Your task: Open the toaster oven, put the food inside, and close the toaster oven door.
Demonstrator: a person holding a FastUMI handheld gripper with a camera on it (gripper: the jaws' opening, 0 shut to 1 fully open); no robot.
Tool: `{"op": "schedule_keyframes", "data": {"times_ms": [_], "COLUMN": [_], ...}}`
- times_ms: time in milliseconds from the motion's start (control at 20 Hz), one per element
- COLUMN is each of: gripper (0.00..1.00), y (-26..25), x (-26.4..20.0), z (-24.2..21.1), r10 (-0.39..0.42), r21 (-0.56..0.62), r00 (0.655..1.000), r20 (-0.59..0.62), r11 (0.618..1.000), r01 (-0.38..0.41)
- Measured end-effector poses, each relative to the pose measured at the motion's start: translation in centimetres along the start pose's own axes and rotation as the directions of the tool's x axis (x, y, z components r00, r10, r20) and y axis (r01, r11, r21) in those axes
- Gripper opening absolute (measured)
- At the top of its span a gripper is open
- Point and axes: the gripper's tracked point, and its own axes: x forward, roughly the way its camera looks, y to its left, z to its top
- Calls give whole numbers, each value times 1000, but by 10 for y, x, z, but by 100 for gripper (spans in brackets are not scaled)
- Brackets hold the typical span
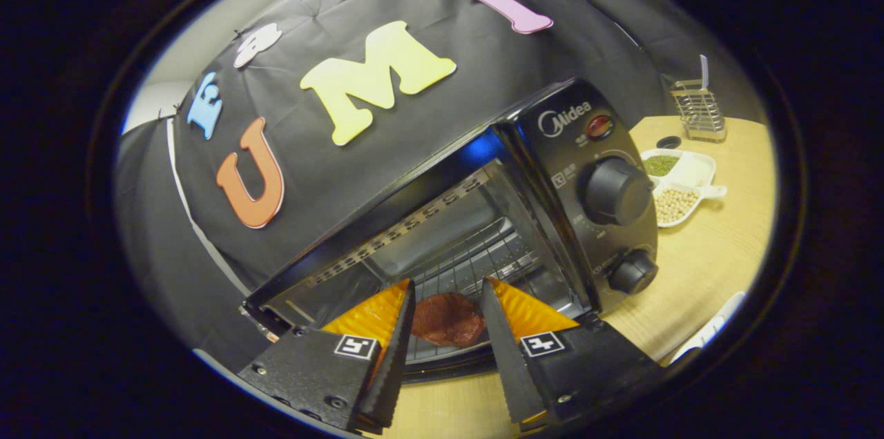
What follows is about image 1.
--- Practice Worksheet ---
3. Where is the metal wire utensil holder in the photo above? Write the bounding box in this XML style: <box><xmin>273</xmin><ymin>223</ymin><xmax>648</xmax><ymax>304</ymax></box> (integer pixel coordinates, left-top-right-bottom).
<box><xmin>669</xmin><ymin>79</ymin><xmax>727</xmax><ymax>144</ymax></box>

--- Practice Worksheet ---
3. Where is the brown chicken drumstick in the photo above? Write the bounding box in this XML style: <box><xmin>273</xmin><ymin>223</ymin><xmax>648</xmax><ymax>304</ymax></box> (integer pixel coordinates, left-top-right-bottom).
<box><xmin>411</xmin><ymin>292</ymin><xmax>486</xmax><ymax>349</ymax></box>

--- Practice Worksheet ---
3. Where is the white rectangular dish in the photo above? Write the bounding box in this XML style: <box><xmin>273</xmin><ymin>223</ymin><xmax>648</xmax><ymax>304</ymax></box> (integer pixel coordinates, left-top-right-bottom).
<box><xmin>666</xmin><ymin>291</ymin><xmax>748</xmax><ymax>365</ymax></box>

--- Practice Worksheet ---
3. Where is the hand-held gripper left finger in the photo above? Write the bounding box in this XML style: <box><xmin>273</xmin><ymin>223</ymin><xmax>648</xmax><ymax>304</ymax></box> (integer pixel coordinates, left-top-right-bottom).
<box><xmin>237</xmin><ymin>278</ymin><xmax>417</xmax><ymax>434</ymax></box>

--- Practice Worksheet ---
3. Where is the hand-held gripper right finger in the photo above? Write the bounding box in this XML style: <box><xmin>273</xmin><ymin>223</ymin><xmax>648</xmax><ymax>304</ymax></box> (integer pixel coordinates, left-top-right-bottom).
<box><xmin>480</xmin><ymin>277</ymin><xmax>667</xmax><ymax>429</ymax></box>

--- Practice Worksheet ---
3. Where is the white divided dish with beans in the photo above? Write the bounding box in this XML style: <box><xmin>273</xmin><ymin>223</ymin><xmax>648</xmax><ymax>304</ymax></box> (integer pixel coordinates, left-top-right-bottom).
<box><xmin>640</xmin><ymin>148</ymin><xmax>728</xmax><ymax>228</ymax></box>

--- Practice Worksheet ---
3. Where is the black toaster oven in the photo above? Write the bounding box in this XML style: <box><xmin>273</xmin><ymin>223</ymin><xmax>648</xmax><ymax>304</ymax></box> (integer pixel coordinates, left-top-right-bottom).
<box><xmin>238</xmin><ymin>78</ymin><xmax>660</xmax><ymax>384</ymax></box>

